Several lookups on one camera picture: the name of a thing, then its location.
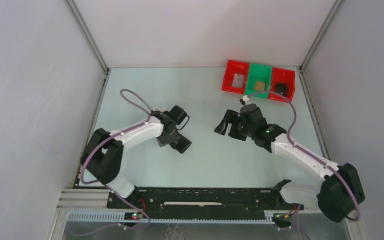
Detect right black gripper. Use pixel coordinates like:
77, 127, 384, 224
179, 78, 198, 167
213, 109, 254, 142

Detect black leather card holder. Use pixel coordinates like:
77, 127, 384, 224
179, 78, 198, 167
170, 135, 192, 154

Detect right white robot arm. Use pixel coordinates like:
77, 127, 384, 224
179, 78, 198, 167
214, 103, 366, 223

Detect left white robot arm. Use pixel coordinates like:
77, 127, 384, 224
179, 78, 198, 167
80, 110, 192, 208

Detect silver card in bin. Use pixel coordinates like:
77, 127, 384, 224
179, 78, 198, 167
231, 73, 245, 89

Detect left red bin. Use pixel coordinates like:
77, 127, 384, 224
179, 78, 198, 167
221, 59, 250, 94

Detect red bin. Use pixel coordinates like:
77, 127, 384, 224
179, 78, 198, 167
221, 59, 250, 94
269, 67, 296, 102

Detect tan object in bin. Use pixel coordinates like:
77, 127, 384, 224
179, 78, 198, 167
254, 81, 266, 92

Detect green bin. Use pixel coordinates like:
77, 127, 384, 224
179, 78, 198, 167
244, 63, 273, 95

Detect black object in bin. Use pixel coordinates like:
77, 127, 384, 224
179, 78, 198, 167
274, 82, 288, 97

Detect right red bin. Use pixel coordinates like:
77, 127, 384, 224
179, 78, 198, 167
269, 67, 296, 102

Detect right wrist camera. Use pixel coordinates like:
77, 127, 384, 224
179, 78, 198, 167
239, 95, 251, 106

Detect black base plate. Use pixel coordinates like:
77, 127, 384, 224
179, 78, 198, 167
107, 187, 299, 221

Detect grey cable duct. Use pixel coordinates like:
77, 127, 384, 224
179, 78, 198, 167
66, 211, 275, 225

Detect aluminium frame rail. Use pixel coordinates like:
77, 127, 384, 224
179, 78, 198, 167
56, 188, 110, 211

